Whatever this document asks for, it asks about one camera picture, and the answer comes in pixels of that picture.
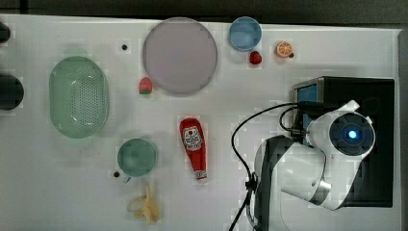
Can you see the red ketchup bottle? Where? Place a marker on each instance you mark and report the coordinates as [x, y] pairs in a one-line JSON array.
[[192, 137]]

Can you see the toy orange slice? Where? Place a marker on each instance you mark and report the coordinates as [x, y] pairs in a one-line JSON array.
[[283, 50]]

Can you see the blue cup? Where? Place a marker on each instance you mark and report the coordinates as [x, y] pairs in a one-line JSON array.
[[245, 33]]

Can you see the green perforated colander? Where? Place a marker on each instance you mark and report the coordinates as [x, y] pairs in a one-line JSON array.
[[78, 97]]

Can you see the small red toy fruit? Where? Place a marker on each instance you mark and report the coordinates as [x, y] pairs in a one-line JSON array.
[[255, 57]]

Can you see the toy strawberry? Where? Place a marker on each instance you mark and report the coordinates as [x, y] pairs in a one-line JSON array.
[[145, 86]]

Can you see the dark round object top left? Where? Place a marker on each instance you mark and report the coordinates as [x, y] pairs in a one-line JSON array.
[[5, 33]]

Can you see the toy peeled banana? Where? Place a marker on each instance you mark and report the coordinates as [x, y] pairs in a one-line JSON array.
[[145, 207]]

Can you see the green mug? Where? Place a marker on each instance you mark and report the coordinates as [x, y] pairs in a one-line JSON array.
[[136, 158]]

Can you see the black round pan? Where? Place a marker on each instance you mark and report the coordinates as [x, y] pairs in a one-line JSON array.
[[11, 92]]

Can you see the lilac round plate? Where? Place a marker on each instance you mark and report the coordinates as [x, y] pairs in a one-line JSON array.
[[180, 55]]

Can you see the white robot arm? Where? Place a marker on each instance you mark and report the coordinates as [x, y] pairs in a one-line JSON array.
[[321, 171]]

